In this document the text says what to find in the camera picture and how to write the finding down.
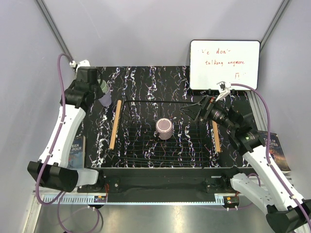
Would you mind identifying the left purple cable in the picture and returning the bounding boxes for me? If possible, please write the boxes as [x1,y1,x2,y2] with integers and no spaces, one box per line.
[35,53,101,231]

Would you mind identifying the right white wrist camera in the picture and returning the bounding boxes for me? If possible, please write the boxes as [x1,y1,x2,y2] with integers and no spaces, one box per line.
[216,81,231,101]

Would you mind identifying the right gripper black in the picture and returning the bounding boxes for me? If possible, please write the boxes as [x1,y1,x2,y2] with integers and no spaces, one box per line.
[180,95,237,132]

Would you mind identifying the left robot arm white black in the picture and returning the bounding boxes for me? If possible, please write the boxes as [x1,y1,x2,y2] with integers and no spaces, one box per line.
[27,67,105,192]

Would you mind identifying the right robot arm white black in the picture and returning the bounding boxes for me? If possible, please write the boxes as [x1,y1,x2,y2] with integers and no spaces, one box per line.
[180,96,311,233]

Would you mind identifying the green plastic cup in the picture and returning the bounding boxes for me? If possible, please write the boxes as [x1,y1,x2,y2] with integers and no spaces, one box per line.
[98,79,109,95]

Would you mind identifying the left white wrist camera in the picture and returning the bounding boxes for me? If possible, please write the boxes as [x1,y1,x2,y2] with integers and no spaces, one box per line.
[69,60,90,72]

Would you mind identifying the right wooden rack handle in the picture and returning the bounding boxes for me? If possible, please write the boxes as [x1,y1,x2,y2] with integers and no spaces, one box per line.
[212,121,221,152]

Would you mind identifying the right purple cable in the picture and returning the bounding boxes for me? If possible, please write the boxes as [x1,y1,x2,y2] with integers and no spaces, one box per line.
[204,83,311,226]

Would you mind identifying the black wire dish rack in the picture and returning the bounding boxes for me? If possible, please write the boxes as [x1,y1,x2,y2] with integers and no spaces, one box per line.
[104,100,218,168]

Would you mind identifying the white whiteboard black frame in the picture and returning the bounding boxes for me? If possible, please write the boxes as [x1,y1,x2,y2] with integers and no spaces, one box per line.
[189,40,260,90]

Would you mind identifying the Nineteen Eighty-Four book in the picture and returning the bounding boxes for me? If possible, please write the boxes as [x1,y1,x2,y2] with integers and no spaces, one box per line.
[67,136,86,169]

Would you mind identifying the lavender plastic cup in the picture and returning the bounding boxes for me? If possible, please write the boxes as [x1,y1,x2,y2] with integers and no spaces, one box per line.
[99,91,112,107]

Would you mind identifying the purple cable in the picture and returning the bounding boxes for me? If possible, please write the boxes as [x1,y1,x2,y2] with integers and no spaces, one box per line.
[35,53,101,231]
[204,83,311,226]

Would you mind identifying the white cable duct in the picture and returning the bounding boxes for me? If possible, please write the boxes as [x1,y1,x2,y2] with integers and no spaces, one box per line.
[43,195,107,205]

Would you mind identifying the wooden rack handle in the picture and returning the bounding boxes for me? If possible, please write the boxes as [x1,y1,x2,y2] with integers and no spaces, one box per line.
[109,100,122,150]
[212,121,221,152]

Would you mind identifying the mauve ceramic mug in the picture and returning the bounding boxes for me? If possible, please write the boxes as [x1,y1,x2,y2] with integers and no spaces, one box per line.
[155,118,173,140]

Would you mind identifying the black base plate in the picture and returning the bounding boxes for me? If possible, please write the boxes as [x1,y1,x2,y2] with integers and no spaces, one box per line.
[78,166,253,205]

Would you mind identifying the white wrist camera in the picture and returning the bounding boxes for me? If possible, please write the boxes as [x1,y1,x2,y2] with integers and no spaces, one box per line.
[216,81,231,101]
[69,60,90,72]

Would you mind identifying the Tale of Two Cities book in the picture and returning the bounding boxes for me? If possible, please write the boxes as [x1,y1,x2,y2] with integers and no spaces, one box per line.
[269,133,291,174]

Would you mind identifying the left wooden rack handle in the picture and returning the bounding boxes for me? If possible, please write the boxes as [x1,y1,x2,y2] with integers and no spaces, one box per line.
[109,100,122,150]

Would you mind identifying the black marble pattern mat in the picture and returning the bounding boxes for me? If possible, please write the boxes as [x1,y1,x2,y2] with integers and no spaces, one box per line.
[77,66,249,168]

